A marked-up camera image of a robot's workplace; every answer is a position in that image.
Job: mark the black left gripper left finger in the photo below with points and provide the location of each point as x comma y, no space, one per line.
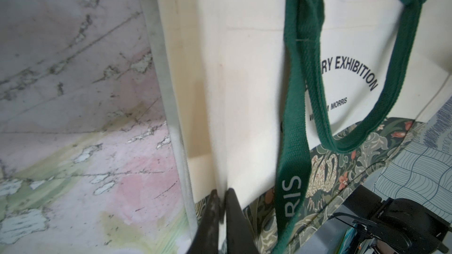
206,237

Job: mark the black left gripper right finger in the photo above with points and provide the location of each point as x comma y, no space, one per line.
239,236

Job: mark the yellow-handled cartoon canvas bag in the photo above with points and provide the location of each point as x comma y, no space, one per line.
176,113

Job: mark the green-handled floral canvas bag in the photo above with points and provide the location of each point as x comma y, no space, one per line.
292,103

